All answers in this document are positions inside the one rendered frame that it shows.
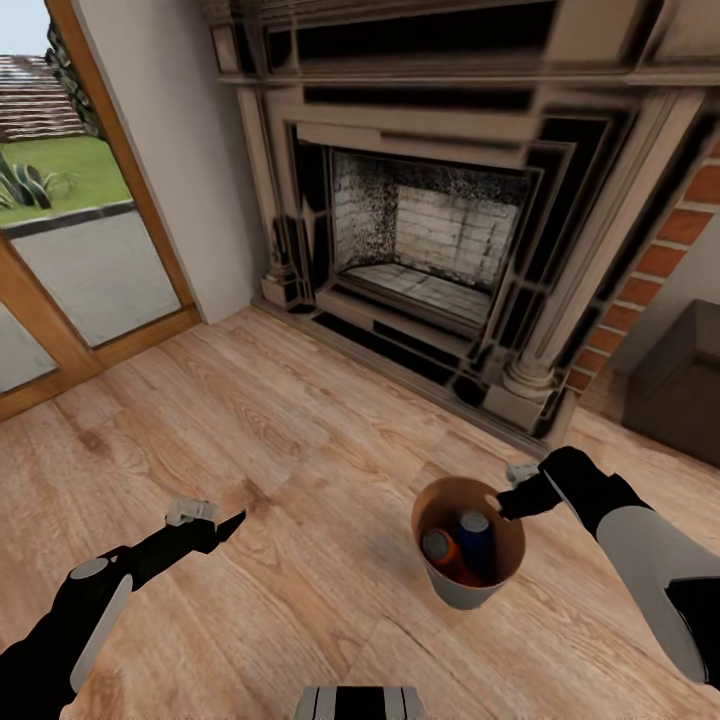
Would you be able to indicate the trash can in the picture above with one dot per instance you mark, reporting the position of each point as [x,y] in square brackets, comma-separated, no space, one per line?
[440,505]

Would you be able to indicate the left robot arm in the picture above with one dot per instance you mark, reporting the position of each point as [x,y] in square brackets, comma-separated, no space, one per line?
[45,672]

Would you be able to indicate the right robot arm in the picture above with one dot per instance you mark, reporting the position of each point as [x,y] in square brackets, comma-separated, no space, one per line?
[674,580]

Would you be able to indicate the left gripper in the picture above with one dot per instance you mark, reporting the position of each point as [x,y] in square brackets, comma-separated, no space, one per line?
[199,535]

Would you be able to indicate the cabinet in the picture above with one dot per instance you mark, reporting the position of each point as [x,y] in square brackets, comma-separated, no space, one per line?
[674,394]

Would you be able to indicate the door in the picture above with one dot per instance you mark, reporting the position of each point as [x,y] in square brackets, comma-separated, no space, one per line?
[88,276]

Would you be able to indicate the wood fireplace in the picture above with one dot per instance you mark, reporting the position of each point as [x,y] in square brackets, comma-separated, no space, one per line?
[455,192]

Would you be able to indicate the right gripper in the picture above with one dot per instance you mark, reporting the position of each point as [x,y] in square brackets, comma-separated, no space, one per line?
[521,503]

